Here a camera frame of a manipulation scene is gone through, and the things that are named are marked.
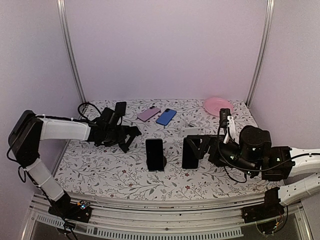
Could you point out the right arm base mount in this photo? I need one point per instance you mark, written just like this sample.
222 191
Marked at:
270 207

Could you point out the black folding phone stand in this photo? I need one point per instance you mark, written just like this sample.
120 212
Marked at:
130 137

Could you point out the black phone blue edge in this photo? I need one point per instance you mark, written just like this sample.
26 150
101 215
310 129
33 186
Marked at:
189 162

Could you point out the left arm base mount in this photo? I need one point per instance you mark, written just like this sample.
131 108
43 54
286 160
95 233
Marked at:
65 209

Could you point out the aluminium frame post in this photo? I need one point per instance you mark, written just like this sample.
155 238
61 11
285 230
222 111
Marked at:
62 13
268 19

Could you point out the white flat folding stand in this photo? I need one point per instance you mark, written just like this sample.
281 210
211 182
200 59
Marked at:
188 128

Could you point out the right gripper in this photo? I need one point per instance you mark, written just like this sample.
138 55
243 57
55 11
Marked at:
207 141

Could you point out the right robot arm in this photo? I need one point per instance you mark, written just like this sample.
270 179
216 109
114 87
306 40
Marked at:
285 162

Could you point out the left aluminium frame post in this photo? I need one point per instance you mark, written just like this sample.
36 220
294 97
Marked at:
62 13

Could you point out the pink phone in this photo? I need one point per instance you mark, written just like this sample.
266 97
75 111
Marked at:
148 113

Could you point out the small black phone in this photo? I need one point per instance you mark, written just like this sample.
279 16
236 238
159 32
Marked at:
121 107

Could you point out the floral patterned table mat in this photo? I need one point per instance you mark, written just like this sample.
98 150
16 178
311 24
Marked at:
109 172

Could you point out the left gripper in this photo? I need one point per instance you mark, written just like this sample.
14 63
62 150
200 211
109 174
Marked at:
109 144

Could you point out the blue phone face down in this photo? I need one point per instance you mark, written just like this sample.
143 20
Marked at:
166 117

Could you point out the front aluminium rail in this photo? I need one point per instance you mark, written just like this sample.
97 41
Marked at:
202 219

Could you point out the pink plastic plate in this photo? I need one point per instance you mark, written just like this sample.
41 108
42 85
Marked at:
213 105

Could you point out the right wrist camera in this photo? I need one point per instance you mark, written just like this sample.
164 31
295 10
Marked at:
227 123

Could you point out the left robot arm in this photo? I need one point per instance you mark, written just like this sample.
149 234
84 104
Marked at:
32 130

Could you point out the black phone teal edge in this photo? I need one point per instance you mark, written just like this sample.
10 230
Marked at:
154 154

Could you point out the right aluminium frame post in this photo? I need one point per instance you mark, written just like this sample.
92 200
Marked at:
268 19

